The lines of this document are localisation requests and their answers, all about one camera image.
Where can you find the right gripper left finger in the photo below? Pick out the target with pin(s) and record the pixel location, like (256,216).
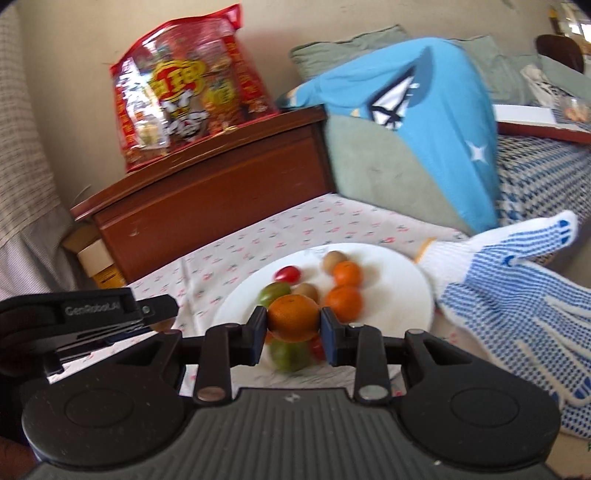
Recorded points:
(255,336)

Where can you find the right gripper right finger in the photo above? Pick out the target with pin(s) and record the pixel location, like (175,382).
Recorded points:
(331,336)

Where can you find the red cherry tomato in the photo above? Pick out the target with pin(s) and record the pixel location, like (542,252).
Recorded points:
(316,349)
(289,274)

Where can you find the large green round fruit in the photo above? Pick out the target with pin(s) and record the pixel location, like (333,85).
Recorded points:
(290,357)

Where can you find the brown longan fruit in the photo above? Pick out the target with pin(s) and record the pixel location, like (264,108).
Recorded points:
(331,260)
(307,290)

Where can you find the small green fruit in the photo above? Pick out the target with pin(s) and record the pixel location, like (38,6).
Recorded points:
(273,291)

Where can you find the white floral plate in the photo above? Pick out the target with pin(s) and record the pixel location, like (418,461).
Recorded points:
(360,286)

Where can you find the grey checked curtain cover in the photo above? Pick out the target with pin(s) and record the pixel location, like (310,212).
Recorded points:
(33,219)

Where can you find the cherry print tablecloth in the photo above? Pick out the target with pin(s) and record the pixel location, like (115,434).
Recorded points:
(220,282)

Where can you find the open cardboard box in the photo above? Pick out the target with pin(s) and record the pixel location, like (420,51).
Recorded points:
(86,244)

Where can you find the green sofa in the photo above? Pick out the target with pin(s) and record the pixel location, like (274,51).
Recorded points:
(538,176)

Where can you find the dark wooden cabinet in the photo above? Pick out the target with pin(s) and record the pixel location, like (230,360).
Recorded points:
(208,190)

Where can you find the white blue dotted glove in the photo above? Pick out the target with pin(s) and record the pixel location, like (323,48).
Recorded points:
(529,320)

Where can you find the blue printed cloth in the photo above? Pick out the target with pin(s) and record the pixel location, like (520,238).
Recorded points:
(411,128)

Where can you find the red snack bag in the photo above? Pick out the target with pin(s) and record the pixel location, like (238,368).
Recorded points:
(185,81)

